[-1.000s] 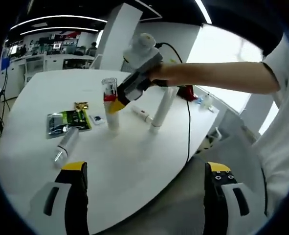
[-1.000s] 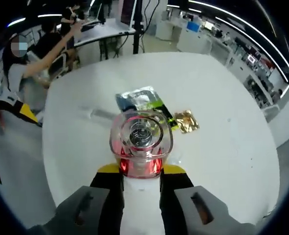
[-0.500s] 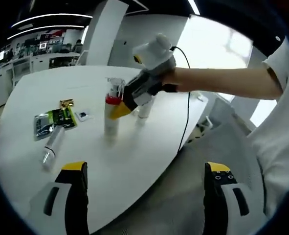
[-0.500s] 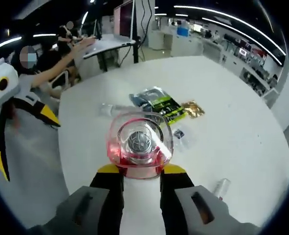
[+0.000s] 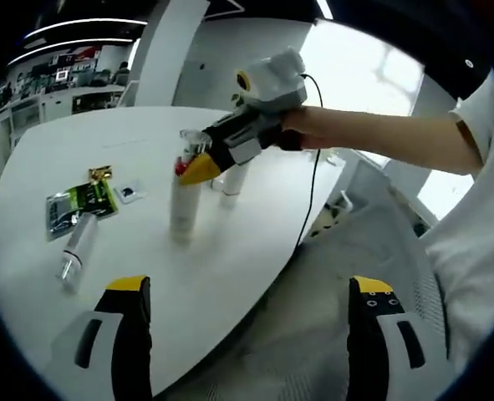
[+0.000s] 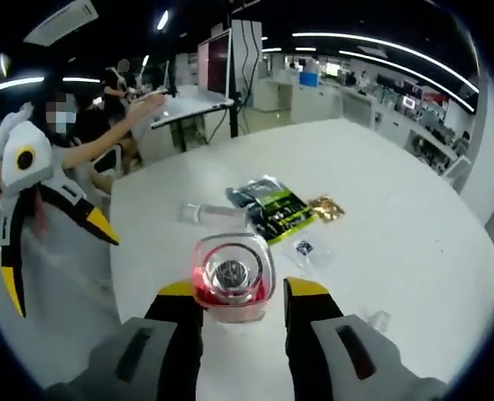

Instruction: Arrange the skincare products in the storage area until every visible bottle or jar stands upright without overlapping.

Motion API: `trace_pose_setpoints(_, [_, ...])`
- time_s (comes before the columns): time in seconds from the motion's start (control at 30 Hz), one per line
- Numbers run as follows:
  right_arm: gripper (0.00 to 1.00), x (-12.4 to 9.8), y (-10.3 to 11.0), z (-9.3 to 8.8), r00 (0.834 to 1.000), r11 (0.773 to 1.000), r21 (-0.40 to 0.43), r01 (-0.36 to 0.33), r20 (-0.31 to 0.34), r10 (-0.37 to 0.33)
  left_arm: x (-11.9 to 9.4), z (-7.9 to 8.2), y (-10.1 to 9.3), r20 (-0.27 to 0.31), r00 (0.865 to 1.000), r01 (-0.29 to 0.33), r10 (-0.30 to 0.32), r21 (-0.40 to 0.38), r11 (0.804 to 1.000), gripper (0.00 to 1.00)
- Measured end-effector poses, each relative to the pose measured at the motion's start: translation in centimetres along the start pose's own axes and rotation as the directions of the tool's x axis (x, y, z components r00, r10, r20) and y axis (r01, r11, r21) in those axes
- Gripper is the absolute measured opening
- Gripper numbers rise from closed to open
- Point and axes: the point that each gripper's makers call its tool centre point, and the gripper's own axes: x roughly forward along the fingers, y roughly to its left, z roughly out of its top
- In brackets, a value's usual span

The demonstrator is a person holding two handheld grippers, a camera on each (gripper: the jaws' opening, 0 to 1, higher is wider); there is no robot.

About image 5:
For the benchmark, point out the green black skincare packet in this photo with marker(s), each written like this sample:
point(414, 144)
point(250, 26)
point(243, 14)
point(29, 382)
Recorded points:
point(85, 200)

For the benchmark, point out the red collar skincare pump bottle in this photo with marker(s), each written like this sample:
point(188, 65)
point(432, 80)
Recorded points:
point(184, 209)

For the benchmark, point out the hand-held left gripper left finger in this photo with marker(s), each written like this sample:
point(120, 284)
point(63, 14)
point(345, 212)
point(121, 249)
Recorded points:
point(133, 334)

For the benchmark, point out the small lit monitor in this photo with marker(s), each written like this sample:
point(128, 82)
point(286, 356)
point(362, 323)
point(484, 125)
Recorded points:
point(62, 75)

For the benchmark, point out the small white skincare bottle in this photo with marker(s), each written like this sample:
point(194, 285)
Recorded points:
point(81, 238)

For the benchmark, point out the white mesh office chair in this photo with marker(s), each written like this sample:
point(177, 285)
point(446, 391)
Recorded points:
point(376, 234)

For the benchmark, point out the person's arm white sleeve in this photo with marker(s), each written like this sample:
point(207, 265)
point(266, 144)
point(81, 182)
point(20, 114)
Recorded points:
point(472, 259)

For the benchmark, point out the small black white sachet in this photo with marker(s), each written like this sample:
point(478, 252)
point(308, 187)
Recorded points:
point(129, 191)

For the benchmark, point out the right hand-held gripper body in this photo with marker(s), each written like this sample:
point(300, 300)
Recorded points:
point(276, 83)

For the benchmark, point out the white office workstations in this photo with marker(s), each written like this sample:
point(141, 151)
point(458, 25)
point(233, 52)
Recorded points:
point(62, 104)

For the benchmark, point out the person's right hand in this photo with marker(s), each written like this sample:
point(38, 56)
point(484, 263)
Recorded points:
point(303, 125)

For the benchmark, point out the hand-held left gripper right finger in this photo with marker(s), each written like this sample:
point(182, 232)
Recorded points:
point(363, 334)

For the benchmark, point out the large white skincare tube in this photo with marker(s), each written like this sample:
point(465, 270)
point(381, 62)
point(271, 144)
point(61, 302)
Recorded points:
point(232, 188)

